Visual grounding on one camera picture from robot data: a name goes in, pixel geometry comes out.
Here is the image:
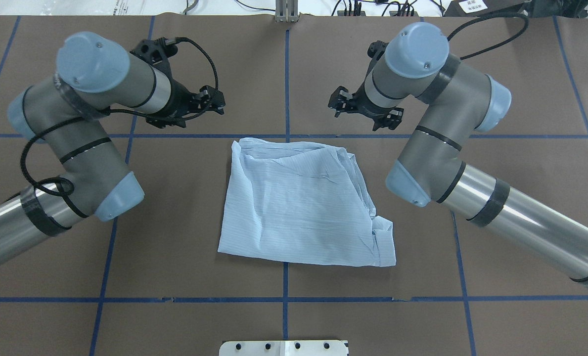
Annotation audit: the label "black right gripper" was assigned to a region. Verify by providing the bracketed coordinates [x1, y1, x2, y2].
[328, 41, 403, 131]

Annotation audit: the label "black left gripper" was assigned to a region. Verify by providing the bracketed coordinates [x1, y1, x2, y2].
[130, 38, 226, 129]

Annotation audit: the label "light blue button-up shirt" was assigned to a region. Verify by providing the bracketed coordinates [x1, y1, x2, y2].
[218, 137, 397, 267]

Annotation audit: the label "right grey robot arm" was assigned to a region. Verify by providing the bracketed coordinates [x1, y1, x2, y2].
[328, 22, 588, 289]

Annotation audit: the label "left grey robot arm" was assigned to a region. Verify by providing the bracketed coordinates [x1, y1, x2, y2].
[0, 31, 226, 265]

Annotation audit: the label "black cables behind table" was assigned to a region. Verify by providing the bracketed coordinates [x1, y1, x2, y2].
[182, 0, 445, 17]

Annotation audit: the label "grey camera mount clamp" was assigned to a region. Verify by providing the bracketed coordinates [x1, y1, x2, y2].
[275, 0, 300, 23]

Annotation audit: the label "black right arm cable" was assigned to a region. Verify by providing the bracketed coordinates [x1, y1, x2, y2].
[446, 12, 530, 61]

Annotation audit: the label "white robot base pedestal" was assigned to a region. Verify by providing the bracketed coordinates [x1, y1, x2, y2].
[219, 340, 350, 356]

